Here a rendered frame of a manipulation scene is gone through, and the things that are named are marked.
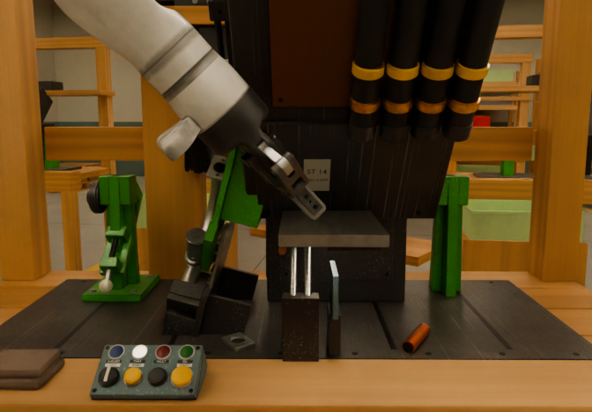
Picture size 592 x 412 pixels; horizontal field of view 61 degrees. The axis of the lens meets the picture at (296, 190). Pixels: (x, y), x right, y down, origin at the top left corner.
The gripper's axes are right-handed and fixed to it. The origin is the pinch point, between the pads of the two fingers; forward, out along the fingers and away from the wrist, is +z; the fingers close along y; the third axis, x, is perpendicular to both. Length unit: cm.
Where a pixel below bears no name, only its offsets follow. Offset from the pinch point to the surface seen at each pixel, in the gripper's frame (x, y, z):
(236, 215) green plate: 6.5, 35.3, 5.5
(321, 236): 0.3, 12.9, 10.1
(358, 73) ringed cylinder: -18.7, 11.3, -3.5
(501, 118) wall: -516, 801, 487
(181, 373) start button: 28.0, 15.4, 10.4
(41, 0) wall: -37, 1230, -304
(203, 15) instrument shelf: -19, 62, -24
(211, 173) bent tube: 4.1, 43.1, -1.5
